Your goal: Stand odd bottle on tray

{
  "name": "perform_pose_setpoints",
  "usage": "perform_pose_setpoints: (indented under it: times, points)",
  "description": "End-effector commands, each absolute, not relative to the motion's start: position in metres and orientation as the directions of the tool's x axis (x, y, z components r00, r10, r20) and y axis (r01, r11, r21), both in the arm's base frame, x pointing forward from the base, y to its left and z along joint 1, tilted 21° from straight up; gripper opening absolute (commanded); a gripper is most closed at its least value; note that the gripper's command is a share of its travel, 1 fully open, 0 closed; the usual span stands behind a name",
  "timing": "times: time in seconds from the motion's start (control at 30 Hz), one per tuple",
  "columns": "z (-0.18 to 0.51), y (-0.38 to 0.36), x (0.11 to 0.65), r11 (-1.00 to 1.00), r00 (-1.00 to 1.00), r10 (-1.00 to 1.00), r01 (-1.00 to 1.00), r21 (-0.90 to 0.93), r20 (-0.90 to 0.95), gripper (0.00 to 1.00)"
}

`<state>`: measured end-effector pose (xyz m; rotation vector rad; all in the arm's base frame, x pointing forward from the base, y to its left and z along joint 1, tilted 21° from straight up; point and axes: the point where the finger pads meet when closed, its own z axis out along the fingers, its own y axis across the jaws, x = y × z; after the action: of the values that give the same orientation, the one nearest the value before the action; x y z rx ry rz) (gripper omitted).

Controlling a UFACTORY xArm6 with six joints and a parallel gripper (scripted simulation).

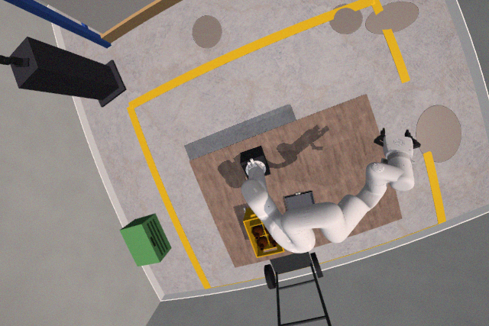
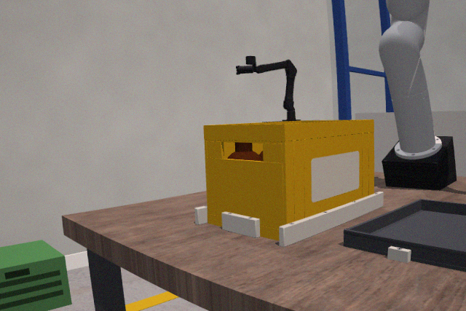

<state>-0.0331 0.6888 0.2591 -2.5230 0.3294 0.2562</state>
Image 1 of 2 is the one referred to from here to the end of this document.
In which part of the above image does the yellow wooden crate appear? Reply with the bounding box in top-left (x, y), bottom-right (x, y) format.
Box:
top-left (243, 208), bottom-right (284, 258)

